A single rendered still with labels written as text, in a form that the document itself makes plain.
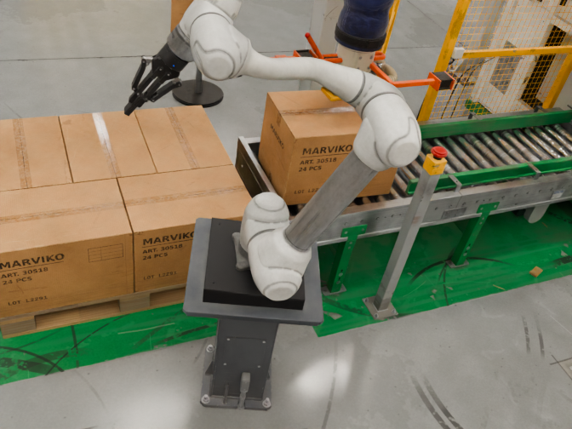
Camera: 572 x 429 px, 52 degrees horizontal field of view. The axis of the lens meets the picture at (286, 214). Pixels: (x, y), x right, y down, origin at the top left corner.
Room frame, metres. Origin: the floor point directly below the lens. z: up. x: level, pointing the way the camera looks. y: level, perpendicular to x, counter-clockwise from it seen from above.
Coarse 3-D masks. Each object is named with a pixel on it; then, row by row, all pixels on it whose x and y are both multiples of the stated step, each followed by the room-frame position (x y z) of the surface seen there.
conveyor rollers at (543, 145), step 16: (528, 128) 3.56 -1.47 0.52; (544, 128) 3.57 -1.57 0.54; (560, 128) 3.59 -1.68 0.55; (432, 144) 3.11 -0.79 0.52; (448, 144) 3.13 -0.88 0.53; (464, 144) 3.15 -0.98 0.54; (480, 144) 3.18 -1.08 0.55; (496, 144) 3.29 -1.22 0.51; (512, 144) 3.29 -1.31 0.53; (528, 144) 3.31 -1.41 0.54; (544, 144) 3.33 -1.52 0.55; (560, 144) 3.42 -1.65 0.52; (448, 160) 2.97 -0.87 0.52; (464, 160) 2.99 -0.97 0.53; (480, 160) 3.01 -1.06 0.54; (496, 160) 3.03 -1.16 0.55; (512, 160) 3.06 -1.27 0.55; (528, 160) 3.15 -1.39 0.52; (528, 176) 2.92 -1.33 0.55
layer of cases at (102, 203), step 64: (0, 128) 2.41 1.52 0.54; (64, 128) 2.51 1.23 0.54; (128, 128) 2.63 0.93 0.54; (192, 128) 2.75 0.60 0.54; (0, 192) 1.93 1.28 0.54; (64, 192) 2.02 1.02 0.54; (128, 192) 2.10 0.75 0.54; (192, 192) 2.20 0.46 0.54; (0, 256) 1.59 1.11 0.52; (64, 256) 1.70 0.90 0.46; (128, 256) 1.84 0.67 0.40
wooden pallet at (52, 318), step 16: (160, 288) 1.91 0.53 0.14; (176, 288) 1.95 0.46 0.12; (80, 304) 1.72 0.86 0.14; (96, 304) 1.83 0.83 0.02; (112, 304) 1.85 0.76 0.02; (128, 304) 1.83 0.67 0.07; (144, 304) 1.87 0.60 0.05; (160, 304) 1.91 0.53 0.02; (0, 320) 1.56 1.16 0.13; (16, 320) 1.59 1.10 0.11; (32, 320) 1.62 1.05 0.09; (48, 320) 1.69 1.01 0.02; (64, 320) 1.70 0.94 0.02; (80, 320) 1.72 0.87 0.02
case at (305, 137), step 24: (288, 96) 2.57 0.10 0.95; (312, 96) 2.62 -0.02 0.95; (264, 120) 2.56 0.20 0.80; (288, 120) 2.35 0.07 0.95; (312, 120) 2.40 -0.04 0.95; (336, 120) 2.44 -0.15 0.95; (360, 120) 2.48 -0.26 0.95; (264, 144) 2.52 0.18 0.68; (288, 144) 2.27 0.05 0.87; (312, 144) 2.26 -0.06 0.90; (336, 144) 2.32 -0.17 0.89; (264, 168) 2.48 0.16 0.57; (288, 168) 2.23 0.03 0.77; (312, 168) 2.28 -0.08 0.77; (336, 168) 2.33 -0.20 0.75; (288, 192) 2.23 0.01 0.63; (312, 192) 2.29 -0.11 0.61; (360, 192) 2.41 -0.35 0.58; (384, 192) 2.48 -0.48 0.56
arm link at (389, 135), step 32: (384, 96) 1.51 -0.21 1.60; (384, 128) 1.38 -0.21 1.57; (416, 128) 1.41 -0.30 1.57; (352, 160) 1.41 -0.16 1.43; (384, 160) 1.35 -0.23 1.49; (320, 192) 1.41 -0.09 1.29; (352, 192) 1.39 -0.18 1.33; (320, 224) 1.37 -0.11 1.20; (256, 256) 1.37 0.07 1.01; (288, 256) 1.33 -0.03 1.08; (288, 288) 1.28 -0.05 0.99
